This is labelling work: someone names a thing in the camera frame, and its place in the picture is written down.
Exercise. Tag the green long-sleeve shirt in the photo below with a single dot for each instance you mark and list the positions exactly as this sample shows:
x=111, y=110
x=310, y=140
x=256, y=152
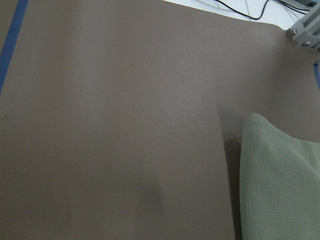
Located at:
x=279, y=184

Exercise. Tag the brown table mat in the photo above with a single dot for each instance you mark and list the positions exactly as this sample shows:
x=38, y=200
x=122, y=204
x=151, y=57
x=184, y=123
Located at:
x=123, y=119

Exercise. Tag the blue tape line centre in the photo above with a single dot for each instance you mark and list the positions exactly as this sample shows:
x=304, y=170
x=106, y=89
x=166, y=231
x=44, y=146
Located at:
x=316, y=70

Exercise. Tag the aluminium frame post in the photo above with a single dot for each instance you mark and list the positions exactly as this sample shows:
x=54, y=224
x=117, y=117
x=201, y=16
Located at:
x=306, y=31

